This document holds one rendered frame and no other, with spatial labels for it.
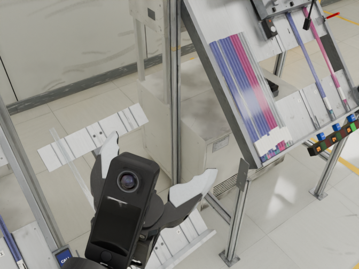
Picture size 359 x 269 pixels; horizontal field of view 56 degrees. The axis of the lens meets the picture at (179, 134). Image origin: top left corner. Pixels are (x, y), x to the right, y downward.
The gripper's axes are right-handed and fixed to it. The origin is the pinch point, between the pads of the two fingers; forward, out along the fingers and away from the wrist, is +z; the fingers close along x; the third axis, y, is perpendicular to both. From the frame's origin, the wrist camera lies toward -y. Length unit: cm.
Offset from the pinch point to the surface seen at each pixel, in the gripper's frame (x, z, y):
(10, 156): -47, 17, 43
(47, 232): -31, 8, 59
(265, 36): 8, 107, 27
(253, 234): 40, 85, 129
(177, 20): -27, 92, 25
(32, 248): -33, 4, 62
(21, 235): -37, 5, 59
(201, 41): -14, 85, 27
